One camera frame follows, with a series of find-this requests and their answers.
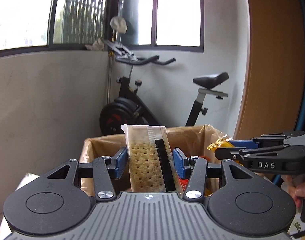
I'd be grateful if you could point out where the cracker pack clear wrapper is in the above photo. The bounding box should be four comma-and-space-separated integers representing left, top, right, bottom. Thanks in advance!
121, 124, 183, 194

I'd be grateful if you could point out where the wooden door panel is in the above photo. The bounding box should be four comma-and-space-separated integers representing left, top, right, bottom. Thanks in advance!
233, 0, 305, 140

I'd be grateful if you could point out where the black exercise bike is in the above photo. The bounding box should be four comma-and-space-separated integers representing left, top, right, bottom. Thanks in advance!
99, 40, 229, 135

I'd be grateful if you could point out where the brown cardboard box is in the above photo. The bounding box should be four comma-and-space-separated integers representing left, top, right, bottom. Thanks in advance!
79, 125, 232, 196

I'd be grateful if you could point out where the small yellow snack packet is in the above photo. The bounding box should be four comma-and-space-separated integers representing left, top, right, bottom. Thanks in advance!
207, 138, 234, 152

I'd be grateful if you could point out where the white cloth on pole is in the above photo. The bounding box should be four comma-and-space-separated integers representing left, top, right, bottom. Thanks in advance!
110, 16, 127, 34

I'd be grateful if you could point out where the person right hand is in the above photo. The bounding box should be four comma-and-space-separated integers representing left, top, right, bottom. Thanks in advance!
281, 175, 305, 208

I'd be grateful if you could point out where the orange red snack bag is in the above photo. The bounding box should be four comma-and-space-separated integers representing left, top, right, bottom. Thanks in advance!
174, 155, 210, 196

